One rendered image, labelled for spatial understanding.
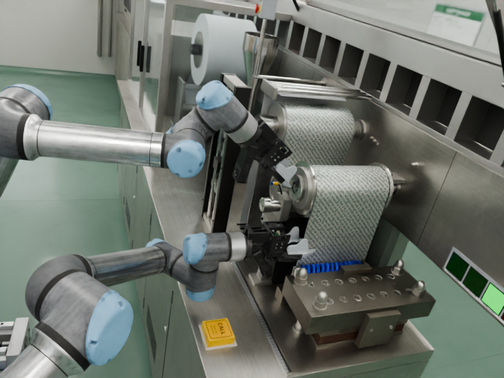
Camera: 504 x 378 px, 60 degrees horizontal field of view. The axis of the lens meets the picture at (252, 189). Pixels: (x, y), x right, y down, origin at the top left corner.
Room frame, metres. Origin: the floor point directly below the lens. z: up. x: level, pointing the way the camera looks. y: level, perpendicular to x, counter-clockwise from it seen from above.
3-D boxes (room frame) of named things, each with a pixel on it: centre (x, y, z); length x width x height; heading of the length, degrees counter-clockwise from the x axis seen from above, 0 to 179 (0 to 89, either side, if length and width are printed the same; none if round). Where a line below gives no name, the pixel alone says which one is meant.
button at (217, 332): (0.84, 0.01, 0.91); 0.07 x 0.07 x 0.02; 25
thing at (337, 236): (1.08, -0.28, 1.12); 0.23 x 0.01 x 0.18; 115
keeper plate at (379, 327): (0.91, -0.41, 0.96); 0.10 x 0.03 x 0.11; 115
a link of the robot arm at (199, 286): (0.92, 0.10, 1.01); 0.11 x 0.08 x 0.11; 64
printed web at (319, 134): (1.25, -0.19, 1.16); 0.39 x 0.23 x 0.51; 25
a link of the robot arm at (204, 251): (0.91, 0.08, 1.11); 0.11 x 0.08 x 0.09; 115
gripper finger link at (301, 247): (1.00, -0.17, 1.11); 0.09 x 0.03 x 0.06; 106
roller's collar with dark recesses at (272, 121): (1.30, 0.00, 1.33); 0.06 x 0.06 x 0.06; 25
